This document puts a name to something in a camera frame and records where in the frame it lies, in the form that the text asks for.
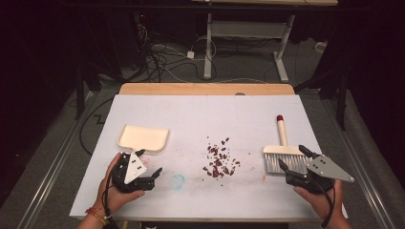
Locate black floor cable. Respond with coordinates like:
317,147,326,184
78,95,115,157

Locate cream brush with red tip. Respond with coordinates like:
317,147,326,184
263,114,311,177

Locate white table mat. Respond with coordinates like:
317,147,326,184
69,94,349,223

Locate tangle of floor cables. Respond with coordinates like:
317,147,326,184
135,23,219,84

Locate person's left hand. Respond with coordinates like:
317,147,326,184
96,152,146,215

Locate metal floor rail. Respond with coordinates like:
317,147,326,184
318,94,397,229
15,92,98,229

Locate black stand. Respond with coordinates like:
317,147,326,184
74,60,102,121
293,61,350,132

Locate cream dustpan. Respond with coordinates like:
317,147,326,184
117,124,170,157

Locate red orange bracelet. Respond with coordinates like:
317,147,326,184
84,206,108,226

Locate pile of red crumbs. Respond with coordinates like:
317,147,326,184
202,136,242,182

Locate person's right hand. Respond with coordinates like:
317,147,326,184
292,178,347,221

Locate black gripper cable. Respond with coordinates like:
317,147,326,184
309,177,336,229
100,165,120,229

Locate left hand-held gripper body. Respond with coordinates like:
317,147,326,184
110,152,157,194

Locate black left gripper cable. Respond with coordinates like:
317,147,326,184
100,165,120,229

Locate wooden table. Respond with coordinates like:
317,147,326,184
118,82,296,96

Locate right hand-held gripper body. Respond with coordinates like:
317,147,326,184
285,154,355,196

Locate white desk frame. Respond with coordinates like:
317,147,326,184
202,11,296,84

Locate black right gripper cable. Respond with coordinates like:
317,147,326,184
309,177,336,229

